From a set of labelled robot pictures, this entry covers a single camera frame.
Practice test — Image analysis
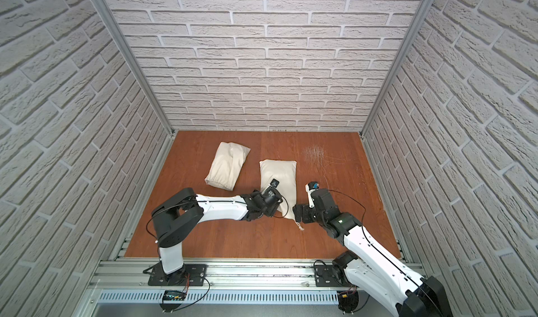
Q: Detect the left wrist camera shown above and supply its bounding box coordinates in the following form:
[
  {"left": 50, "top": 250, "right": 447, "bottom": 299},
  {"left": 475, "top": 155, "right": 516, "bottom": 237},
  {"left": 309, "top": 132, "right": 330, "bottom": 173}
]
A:
[{"left": 270, "top": 178, "right": 280, "bottom": 189}]

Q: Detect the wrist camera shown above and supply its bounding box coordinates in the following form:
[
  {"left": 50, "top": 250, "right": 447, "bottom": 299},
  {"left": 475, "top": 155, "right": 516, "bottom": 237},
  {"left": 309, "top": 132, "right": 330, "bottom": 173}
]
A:
[
  {"left": 270, "top": 178, "right": 280, "bottom": 189},
  {"left": 305, "top": 181, "right": 319, "bottom": 209}
]

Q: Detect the left small circuit board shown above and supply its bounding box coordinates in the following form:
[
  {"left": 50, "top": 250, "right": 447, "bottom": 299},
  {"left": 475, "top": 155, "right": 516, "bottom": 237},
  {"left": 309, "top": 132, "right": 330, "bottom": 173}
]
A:
[{"left": 162, "top": 290, "right": 187, "bottom": 303}]

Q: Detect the cream cloth soil bag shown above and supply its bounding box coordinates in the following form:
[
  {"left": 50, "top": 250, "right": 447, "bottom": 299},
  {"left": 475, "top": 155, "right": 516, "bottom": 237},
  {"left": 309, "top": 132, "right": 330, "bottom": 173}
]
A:
[
  {"left": 205, "top": 142, "right": 251, "bottom": 191},
  {"left": 259, "top": 160, "right": 304, "bottom": 231}
]

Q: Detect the corner aluminium post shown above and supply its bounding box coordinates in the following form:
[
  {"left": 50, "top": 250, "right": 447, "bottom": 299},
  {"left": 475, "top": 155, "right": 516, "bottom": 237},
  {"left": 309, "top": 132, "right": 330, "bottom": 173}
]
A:
[
  {"left": 90, "top": 0, "right": 175, "bottom": 138},
  {"left": 360, "top": 0, "right": 434, "bottom": 139}
]

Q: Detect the right corner aluminium post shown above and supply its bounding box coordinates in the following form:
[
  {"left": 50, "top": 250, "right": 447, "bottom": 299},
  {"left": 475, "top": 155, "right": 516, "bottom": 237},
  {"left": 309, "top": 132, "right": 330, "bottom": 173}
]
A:
[{"left": 360, "top": 0, "right": 434, "bottom": 139}]

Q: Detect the left corner aluminium post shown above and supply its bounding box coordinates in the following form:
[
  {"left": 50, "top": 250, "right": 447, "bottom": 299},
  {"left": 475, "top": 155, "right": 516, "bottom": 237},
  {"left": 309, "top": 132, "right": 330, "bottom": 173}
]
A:
[{"left": 90, "top": 0, "right": 175, "bottom": 138}]

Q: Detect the right round black connector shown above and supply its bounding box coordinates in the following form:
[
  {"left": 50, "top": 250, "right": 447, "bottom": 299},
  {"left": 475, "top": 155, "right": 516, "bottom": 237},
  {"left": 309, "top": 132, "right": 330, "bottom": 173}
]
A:
[{"left": 337, "top": 291, "right": 360, "bottom": 314}]

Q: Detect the aluminium front rail frame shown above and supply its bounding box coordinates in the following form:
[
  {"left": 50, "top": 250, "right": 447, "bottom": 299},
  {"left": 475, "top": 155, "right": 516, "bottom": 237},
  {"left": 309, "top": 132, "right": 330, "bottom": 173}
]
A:
[{"left": 71, "top": 215, "right": 446, "bottom": 317}]

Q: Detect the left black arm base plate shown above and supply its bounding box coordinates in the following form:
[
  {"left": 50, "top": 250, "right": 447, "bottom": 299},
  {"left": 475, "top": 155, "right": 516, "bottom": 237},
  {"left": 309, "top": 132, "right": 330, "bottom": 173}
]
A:
[{"left": 142, "top": 262, "right": 207, "bottom": 287}]

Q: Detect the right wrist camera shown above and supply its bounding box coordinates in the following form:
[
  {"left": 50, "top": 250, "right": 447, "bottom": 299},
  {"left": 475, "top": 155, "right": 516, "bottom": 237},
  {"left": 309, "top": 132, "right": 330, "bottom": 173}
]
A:
[{"left": 305, "top": 181, "right": 319, "bottom": 209}]

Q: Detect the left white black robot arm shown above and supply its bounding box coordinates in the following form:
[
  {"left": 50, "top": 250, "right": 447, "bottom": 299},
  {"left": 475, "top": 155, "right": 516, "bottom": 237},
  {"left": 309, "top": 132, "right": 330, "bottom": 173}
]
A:
[{"left": 150, "top": 185, "right": 284, "bottom": 275}]

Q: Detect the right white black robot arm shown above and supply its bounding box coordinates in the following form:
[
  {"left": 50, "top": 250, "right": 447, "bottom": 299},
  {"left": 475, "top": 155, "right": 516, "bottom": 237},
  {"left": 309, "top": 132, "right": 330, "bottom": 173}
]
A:
[{"left": 294, "top": 185, "right": 453, "bottom": 316}]

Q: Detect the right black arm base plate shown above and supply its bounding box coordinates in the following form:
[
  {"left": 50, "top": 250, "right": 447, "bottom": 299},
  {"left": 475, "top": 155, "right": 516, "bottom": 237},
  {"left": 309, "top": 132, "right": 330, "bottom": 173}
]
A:
[{"left": 312, "top": 262, "right": 351, "bottom": 288}]

